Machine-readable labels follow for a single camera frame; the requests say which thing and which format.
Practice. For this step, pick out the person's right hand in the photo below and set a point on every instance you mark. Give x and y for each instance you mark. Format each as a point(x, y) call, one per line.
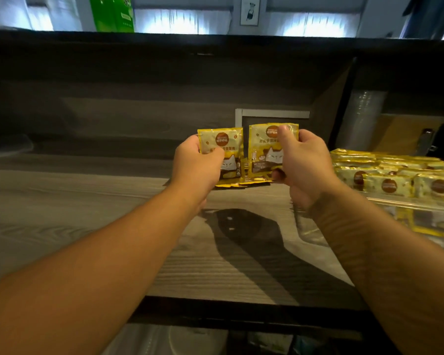
point(307, 170)

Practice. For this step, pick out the person's left hand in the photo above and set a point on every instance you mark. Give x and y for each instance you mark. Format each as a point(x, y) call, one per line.
point(194, 170)

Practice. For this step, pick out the yellow packet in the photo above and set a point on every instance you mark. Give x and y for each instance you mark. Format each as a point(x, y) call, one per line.
point(264, 151)
point(229, 144)

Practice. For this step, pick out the pile of yellow sachets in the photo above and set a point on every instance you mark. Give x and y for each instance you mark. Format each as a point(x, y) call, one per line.
point(244, 183)

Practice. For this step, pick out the row of packets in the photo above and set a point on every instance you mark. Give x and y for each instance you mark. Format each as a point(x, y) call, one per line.
point(392, 177)

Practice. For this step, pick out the clear plastic container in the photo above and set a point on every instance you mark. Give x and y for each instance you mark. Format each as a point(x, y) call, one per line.
point(429, 218)

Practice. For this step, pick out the person's left forearm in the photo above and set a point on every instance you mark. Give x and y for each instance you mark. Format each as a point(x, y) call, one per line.
point(77, 277)

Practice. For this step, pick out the person's right forearm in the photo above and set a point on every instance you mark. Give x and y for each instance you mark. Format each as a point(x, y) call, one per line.
point(392, 277)

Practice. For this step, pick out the wrapped stack of clear cups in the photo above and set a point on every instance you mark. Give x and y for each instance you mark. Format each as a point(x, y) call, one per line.
point(360, 118)

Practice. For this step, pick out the brown clipboard with metal clip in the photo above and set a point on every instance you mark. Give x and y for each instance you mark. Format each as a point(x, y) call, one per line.
point(396, 134)

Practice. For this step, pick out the wrapped stack of white lids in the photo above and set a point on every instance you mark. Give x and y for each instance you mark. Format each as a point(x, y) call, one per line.
point(196, 341)

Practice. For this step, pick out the green banner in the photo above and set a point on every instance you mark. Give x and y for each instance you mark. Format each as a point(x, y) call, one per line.
point(111, 14)

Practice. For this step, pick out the white paper packet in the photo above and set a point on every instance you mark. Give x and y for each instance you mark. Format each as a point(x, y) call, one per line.
point(270, 343)

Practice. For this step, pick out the clear plastic sleeve of cups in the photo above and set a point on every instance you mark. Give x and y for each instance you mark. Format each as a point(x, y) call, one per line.
point(137, 340)

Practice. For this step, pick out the dark curtain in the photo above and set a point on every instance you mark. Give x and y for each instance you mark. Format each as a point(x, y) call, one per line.
point(429, 16)

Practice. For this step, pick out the white angled bracket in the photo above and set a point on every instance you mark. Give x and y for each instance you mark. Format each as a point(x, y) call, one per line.
point(238, 116)

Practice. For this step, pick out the light picture frame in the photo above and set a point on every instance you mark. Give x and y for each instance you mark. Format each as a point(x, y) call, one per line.
point(250, 11)

